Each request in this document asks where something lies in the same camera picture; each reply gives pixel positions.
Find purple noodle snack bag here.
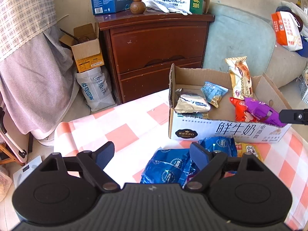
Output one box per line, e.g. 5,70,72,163
244,98,286,127

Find yellow snack packet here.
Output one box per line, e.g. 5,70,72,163
235,143,263,162

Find dark blue foil snack bag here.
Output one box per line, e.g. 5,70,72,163
140,149,199,187

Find red noodle snack bag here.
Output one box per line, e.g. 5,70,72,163
229,97,258,123

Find silver foil snack packet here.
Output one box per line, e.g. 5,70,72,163
174,94,211,113

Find cream bread snack packet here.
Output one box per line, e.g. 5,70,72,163
225,56,253,100

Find light blue snack packet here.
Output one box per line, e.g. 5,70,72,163
200,81,228,108

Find pink checkered tablecloth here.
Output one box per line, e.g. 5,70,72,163
54,90,307,229

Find cardboard milk box tray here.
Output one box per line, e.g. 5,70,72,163
169,65,291,143

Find blue gift bag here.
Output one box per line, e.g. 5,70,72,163
296,36,308,58

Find white plastic sack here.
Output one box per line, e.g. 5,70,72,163
76,66,115,112

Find orange white paper bag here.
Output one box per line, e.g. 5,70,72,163
271,11,303,51

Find checkered pink cloth cover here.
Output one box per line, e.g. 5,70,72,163
1,0,79,140

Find light green sofa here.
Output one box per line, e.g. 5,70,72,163
203,3,307,88

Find small open cardboard box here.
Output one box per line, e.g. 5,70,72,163
59,23,104,73

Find dark red wooden cabinet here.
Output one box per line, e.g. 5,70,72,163
95,10,215,104

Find wooden gourd ornament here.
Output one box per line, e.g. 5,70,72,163
130,0,146,15

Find white work gloves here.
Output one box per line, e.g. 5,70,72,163
142,0,192,16

